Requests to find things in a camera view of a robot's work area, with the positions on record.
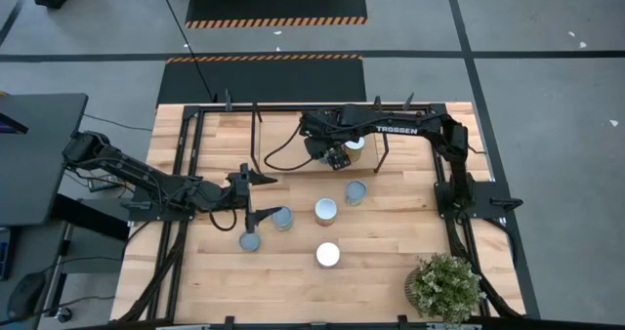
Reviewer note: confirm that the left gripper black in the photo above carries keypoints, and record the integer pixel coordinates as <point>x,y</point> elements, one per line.
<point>239,198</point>

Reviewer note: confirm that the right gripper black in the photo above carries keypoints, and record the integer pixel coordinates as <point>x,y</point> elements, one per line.
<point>320,145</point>

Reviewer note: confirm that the can with blue label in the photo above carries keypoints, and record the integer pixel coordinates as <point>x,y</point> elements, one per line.
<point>282,218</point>

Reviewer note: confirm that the can with purple yellow label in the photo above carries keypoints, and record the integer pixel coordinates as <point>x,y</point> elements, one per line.
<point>355,147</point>

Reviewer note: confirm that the short teal tuna can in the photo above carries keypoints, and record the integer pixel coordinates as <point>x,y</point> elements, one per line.
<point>250,241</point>

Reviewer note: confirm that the can with pale green label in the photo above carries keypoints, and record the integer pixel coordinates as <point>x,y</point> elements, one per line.
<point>355,192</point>

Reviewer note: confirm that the can with orange label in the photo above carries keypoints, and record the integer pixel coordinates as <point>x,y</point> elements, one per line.
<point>325,211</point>

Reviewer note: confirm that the can with tan label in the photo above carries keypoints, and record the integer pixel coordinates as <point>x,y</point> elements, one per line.
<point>327,254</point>

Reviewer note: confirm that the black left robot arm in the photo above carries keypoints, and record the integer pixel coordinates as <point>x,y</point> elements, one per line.
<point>132,166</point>

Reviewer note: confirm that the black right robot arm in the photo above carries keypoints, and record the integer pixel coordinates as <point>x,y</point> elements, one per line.
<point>398,129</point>

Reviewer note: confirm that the black hazard-striped floor mat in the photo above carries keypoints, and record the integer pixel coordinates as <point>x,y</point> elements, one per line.
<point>276,0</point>
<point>263,78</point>

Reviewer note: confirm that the black power adapter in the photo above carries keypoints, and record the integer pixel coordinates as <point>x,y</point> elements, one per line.
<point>103,184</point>

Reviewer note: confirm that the black desk leg base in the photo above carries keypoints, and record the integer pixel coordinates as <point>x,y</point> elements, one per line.
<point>93,218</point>

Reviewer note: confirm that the potted green plant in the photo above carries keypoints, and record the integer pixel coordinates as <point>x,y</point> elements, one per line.
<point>446,288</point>

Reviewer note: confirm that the dark grey desk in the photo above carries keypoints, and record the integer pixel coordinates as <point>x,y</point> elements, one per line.
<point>39,174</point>

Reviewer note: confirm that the black caster wheel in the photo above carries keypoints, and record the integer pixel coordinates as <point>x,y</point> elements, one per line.
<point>62,314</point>

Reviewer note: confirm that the black computer mouse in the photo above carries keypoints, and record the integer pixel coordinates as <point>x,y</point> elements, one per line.
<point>25,295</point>

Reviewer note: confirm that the dark laptop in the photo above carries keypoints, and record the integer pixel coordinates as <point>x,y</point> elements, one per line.
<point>10,124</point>

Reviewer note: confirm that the dark keyboard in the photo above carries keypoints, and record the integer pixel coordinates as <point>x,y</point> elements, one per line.
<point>4,252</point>

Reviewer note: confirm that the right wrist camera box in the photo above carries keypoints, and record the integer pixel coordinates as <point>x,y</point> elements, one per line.
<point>338,160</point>

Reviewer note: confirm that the black aluminium table frame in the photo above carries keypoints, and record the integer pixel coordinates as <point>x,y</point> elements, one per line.
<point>283,107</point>

